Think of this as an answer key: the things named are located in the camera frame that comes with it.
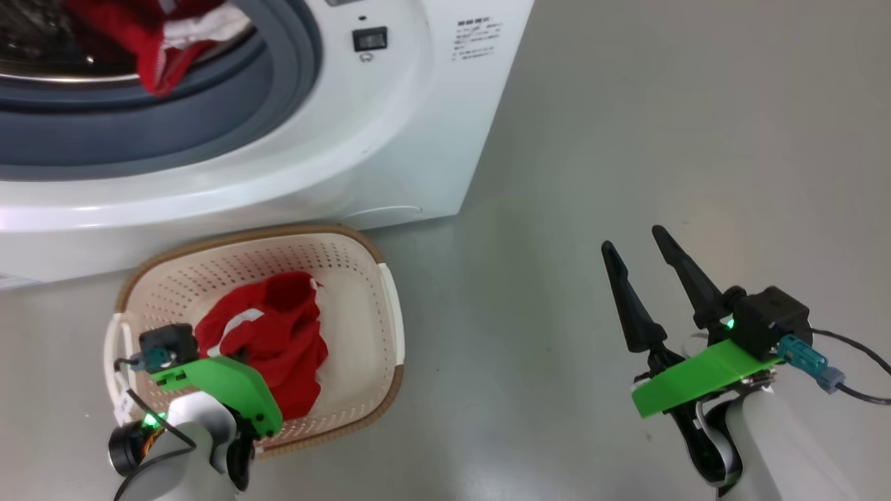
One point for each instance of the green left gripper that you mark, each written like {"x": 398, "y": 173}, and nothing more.
{"x": 237, "y": 386}

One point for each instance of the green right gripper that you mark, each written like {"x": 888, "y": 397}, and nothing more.
{"x": 703, "y": 383}

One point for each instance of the red garment with white stripe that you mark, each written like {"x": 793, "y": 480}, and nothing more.
{"x": 285, "y": 348}

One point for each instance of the red and white garment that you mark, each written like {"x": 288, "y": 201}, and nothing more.
{"x": 160, "y": 49}

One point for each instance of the cream perforated laundry basket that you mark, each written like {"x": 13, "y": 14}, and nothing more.
{"x": 355, "y": 306}

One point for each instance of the grey rubber door gasket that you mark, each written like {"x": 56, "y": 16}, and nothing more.
{"x": 209, "y": 118}

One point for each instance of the white front-load washing machine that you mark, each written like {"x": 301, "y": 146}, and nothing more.
{"x": 390, "y": 139}

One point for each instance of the black door lock socket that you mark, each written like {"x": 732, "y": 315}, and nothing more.
{"x": 369, "y": 39}

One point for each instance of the steel washing drum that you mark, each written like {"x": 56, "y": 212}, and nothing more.
{"x": 42, "y": 49}

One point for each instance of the grey warning sticker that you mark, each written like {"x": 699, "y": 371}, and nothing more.
{"x": 344, "y": 3}

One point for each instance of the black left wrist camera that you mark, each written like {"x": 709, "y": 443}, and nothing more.
{"x": 174, "y": 342}

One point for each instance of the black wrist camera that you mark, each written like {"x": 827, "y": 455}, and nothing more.
{"x": 769, "y": 320}
{"x": 174, "y": 342}

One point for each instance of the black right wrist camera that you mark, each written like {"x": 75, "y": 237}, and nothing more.
{"x": 769, "y": 320}

